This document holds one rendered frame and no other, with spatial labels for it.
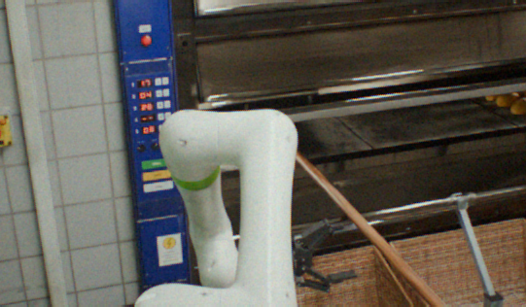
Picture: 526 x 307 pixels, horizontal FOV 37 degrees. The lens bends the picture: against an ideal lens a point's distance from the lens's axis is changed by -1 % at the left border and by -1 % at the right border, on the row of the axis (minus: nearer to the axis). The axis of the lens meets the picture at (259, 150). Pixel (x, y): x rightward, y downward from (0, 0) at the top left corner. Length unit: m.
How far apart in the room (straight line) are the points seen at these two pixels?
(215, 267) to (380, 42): 1.00
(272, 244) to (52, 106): 1.06
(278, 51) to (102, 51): 0.54
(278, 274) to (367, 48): 1.26
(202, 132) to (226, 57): 0.82
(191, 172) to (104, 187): 0.82
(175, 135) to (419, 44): 1.22
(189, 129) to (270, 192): 0.22
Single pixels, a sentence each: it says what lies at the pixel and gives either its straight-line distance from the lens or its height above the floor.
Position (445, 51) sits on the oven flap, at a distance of 2.65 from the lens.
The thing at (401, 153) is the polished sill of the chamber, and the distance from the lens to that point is 2.70.
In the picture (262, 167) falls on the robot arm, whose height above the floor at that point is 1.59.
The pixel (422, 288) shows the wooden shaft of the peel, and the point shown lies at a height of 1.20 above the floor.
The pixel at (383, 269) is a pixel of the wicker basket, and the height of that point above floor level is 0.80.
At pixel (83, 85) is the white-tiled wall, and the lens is 2.32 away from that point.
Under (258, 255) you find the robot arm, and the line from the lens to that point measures 1.43.
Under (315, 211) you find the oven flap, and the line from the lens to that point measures 2.65.
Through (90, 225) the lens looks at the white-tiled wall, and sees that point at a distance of 2.48.
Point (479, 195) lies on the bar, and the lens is 2.44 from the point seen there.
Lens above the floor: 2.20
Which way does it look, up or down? 22 degrees down
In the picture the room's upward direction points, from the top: 2 degrees counter-clockwise
